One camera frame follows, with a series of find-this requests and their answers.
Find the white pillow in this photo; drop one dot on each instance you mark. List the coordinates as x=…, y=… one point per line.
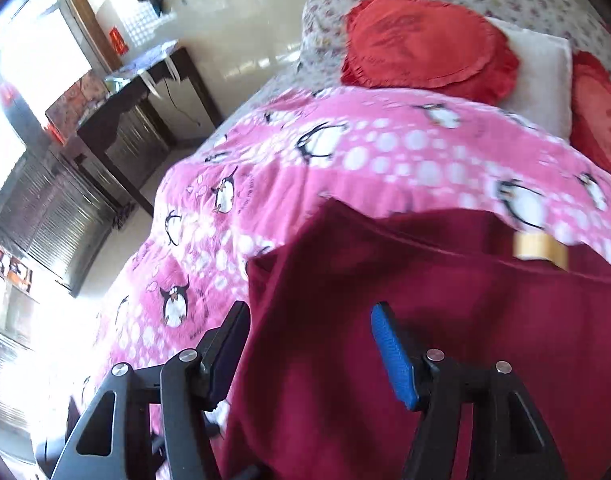
x=535, y=75

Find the brown patterned box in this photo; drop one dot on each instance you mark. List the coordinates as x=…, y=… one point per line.
x=77, y=105

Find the pink penguin printed blanket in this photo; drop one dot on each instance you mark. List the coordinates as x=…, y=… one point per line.
x=385, y=130

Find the light patterned table cover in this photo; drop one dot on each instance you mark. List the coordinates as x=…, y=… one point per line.
x=145, y=60

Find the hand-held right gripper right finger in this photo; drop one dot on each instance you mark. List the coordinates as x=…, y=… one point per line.
x=393, y=355

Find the maroon fleece sweater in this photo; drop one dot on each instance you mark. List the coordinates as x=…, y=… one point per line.
x=360, y=270

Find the red heart-shaped pillow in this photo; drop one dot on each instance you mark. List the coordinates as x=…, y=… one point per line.
x=600, y=110
x=425, y=45

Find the small floral pillow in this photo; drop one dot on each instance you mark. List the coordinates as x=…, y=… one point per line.
x=325, y=20

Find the metal slatted radiator cover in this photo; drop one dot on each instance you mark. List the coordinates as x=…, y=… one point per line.
x=60, y=220

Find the dark wooden side table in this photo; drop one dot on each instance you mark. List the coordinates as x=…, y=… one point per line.
x=135, y=110

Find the red paper sign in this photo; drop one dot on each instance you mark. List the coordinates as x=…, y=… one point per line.
x=117, y=41

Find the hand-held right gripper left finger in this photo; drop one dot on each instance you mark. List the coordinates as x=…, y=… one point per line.
x=225, y=360

